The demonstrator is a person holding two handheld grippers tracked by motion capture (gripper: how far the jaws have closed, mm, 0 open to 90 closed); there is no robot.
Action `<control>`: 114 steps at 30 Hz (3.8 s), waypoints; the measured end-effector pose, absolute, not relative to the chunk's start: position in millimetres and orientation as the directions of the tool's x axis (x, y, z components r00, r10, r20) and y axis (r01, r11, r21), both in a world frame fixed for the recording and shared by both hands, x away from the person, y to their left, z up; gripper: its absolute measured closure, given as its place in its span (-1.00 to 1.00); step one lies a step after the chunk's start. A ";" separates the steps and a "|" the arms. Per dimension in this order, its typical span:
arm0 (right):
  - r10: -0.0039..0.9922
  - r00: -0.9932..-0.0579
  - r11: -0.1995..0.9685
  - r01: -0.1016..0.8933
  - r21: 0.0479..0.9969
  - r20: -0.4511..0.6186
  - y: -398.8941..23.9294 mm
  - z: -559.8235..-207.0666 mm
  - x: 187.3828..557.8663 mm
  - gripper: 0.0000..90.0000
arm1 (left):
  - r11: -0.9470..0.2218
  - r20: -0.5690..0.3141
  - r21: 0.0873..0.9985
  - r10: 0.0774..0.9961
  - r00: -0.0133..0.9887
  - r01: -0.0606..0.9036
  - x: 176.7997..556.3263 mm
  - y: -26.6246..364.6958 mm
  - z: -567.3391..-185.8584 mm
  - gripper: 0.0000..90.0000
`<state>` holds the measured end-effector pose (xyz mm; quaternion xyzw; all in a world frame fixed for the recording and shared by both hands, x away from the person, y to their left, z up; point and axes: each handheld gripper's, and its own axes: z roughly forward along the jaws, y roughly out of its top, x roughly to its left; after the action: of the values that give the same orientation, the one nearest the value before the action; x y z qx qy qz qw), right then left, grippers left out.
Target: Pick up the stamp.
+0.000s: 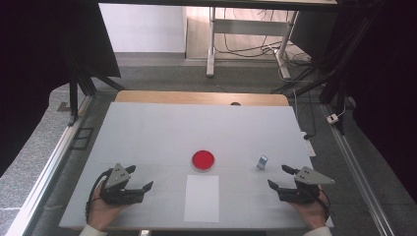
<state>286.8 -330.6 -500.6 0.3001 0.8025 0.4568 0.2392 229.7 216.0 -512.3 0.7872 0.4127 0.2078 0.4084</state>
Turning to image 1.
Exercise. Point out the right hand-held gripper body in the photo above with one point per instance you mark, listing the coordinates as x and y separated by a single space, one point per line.
309 177

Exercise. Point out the small blue white stamp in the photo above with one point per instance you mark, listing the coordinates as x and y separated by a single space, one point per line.
262 162

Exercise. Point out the wooden table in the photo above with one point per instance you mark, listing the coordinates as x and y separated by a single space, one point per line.
196 97

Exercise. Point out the aluminium rail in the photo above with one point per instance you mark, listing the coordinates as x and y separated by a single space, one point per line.
49 170
357 170

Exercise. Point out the small white adapter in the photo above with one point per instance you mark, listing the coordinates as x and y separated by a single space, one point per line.
332 118

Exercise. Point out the white paper sheet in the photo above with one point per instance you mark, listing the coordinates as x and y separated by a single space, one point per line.
201 200

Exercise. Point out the black curtain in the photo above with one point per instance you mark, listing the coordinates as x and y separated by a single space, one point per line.
32 65
387 98

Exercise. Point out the dark floor hatch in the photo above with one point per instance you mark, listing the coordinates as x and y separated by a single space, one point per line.
82 138

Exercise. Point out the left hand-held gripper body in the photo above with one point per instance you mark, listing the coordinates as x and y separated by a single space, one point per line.
114 178

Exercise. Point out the black metal stand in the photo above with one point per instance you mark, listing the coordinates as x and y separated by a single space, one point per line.
331 85
73 98

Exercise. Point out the person's right hand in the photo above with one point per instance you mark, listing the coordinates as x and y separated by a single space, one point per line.
311 214

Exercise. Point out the white desk frame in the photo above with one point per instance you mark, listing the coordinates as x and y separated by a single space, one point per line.
249 28

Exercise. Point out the round red ink pad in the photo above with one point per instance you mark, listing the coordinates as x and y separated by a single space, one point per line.
203 159

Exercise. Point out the white table cover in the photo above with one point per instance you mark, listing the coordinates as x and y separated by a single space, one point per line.
196 131

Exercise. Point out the person's left hand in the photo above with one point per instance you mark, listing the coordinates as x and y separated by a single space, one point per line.
101 213

